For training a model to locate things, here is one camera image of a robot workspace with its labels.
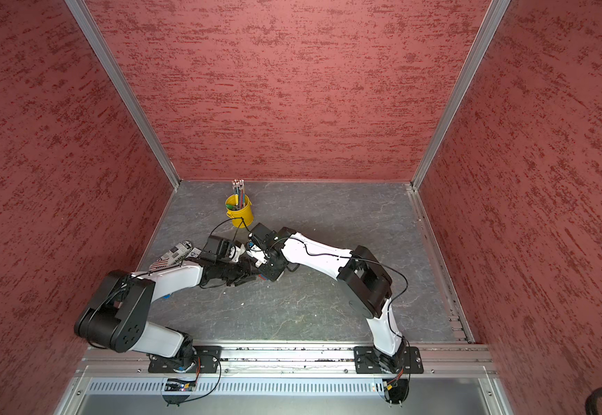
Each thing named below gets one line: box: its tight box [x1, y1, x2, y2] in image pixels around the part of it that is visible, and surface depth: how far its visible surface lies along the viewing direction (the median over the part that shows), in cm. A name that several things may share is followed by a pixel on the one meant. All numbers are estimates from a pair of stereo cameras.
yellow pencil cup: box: [224, 193, 255, 230], surface depth 102 cm
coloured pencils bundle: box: [231, 178, 247, 210], surface depth 99 cm
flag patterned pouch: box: [148, 240, 193, 271], surface depth 95 cm
